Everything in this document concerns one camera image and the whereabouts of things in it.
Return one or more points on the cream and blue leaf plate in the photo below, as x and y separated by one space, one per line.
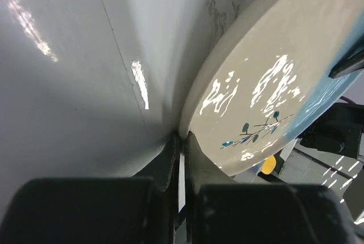
268 78

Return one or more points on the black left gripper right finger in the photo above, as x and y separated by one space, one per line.
199 169

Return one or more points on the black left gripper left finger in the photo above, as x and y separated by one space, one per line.
160 169

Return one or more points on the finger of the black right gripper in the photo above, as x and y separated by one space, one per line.
351 61

